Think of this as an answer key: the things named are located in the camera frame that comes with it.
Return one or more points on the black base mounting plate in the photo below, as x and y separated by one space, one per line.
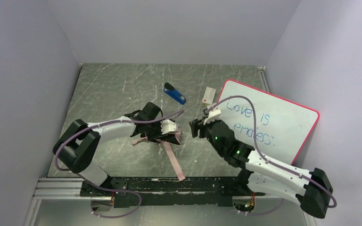
170 191

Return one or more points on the blue and black stapler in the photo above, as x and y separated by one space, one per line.
174 94

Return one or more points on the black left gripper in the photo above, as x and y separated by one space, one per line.
171 137

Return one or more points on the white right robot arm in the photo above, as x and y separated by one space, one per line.
311 190

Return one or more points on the pink framed whiteboard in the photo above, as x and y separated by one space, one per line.
282 126

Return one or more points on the aluminium rail frame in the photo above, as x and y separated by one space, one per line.
57 202

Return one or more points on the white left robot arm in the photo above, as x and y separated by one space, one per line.
75 149

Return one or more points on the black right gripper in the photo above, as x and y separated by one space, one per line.
200 128

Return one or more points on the pink and black folding umbrella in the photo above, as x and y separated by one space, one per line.
170 153

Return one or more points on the small white staple box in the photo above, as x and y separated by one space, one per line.
208 97

